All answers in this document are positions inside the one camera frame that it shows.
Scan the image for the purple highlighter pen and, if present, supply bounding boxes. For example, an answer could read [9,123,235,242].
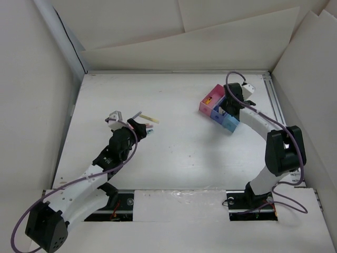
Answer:
[132,111,142,119]

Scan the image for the yellow highlighter pen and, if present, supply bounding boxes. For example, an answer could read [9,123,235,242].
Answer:
[139,114,159,124]

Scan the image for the yellow black utility knife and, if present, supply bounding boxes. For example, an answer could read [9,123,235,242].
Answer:
[204,96,212,104]

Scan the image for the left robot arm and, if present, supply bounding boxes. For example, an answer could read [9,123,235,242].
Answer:
[25,119,147,252]

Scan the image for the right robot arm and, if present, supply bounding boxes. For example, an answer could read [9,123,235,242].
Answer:
[220,83,306,208]

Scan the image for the blue green pen pack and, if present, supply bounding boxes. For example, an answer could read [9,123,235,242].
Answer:
[146,129,154,135]

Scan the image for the pink blue three-compartment organizer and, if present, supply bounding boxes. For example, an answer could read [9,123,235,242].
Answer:
[199,84,239,133]

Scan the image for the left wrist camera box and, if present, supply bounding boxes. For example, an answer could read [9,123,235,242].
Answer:
[107,111,123,131]

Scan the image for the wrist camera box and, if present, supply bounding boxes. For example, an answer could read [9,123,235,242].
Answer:
[107,111,123,131]
[241,82,255,101]

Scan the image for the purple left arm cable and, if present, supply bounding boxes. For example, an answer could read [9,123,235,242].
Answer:
[10,118,139,252]

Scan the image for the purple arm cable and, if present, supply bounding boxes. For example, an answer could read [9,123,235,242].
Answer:
[225,70,309,215]
[10,118,139,252]

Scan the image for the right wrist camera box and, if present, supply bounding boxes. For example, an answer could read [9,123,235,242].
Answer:
[241,82,255,101]

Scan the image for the aluminium rail right edge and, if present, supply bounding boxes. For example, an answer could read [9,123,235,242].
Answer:
[263,73,306,185]

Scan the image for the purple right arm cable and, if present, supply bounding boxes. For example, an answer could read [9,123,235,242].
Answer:
[225,70,309,215]

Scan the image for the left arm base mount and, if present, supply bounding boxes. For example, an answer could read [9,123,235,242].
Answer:
[84,182,135,222]

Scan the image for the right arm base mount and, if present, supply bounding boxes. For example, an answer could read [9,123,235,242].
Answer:
[222,183,278,221]

